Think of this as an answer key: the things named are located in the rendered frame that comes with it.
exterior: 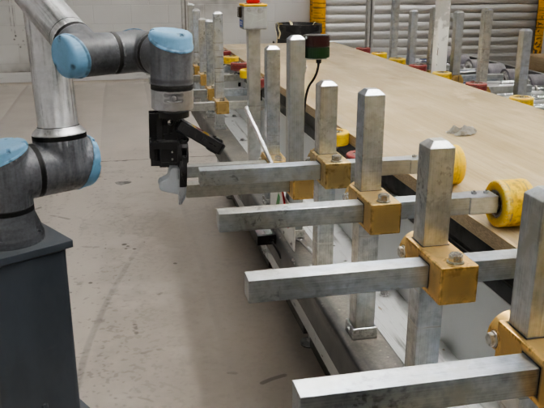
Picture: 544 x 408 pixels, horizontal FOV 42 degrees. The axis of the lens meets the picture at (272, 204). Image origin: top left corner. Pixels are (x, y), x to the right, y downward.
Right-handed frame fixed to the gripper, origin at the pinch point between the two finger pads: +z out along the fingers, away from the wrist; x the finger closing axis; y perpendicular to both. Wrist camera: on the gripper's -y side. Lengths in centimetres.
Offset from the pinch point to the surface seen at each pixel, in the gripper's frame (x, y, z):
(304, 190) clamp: 4.9, -26.7, -2.3
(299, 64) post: -2.4, -26.2, -29.4
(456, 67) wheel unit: -145, -135, -10
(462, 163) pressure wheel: 29, -52, -14
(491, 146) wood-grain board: -3, -76, -9
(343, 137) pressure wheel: -21.5, -43.7, -8.2
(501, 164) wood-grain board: 13, -69, -9
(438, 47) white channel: -135, -121, -20
